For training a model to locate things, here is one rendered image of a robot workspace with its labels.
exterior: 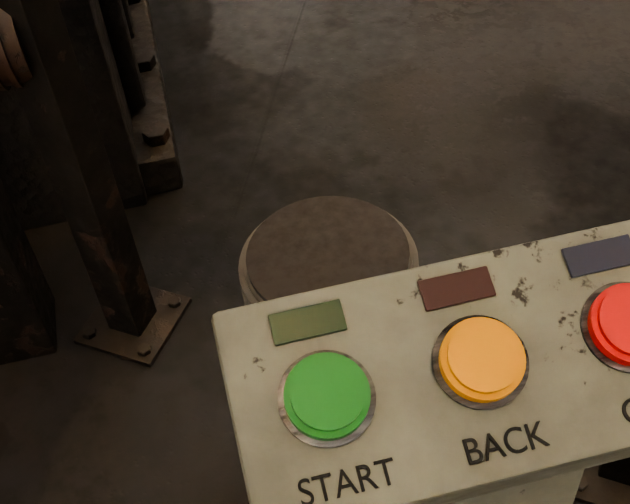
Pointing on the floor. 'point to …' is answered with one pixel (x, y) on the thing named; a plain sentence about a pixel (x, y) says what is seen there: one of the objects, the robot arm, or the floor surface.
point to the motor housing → (7, 221)
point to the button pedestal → (428, 353)
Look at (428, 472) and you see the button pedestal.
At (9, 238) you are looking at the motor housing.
